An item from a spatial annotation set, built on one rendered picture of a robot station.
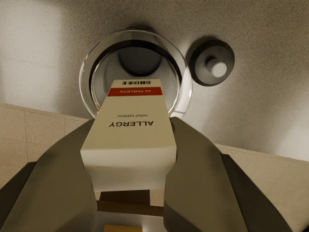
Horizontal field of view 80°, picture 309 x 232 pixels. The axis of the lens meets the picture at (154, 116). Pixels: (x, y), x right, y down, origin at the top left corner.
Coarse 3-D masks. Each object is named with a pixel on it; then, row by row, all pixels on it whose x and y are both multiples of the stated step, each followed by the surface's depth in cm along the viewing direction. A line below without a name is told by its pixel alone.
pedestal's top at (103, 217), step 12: (108, 204) 63; (120, 204) 64; (132, 204) 65; (108, 216) 62; (120, 216) 62; (132, 216) 62; (144, 216) 62; (156, 216) 63; (96, 228) 64; (144, 228) 66; (156, 228) 66
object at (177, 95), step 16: (128, 32) 15; (144, 32) 15; (96, 48) 16; (112, 48) 16; (160, 48) 16; (176, 48) 16; (96, 64) 16; (112, 64) 28; (160, 64) 35; (176, 64) 17; (80, 80) 17; (96, 80) 19; (112, 80) 26; (160, 80) 29; (176, 80) 19; (80, 96) 18; (96, 96) 19; (176, 96) 19; (96, 112) 18; (176, 112) 19
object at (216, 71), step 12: (204, 48) 35; (216, 48) 34; (228, 48) 35; (192, 60) 36; (204, 60) 35; (216, 60) 34; (228, 60) 36; (192, 72) 37; (204, 72) 36; (216, 72) 33; (228, 72) 37; (204, 84) 38; (216, 84) 38
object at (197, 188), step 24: (192, 144) 9; (192, 168) 8; (216, 168) 8; (168, 192) 7; (192, 192) 7; (216, 192) 7; (168, 216) 7; (192, 216) 6; (216, 216) 6; (240, 216) 6
